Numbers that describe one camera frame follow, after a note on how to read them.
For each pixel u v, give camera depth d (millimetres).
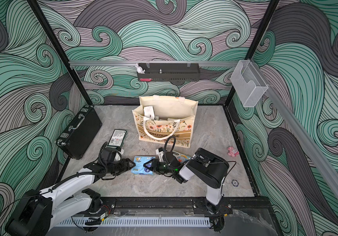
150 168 763
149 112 798
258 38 817
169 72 956
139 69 854
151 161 802
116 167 728
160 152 832
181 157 852
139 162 833
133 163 828
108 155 671
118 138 926
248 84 780
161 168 762
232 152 901
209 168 479
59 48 862
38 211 398
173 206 744
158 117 951
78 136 801
